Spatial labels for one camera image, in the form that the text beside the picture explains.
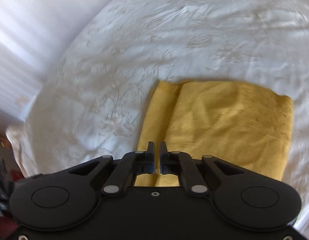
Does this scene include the yellow knit sweater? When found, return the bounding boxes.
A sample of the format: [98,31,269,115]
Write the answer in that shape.
[138,81,293,180]

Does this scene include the white embroidered bedspread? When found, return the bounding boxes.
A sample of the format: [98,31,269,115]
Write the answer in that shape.
[7,0,309,238]

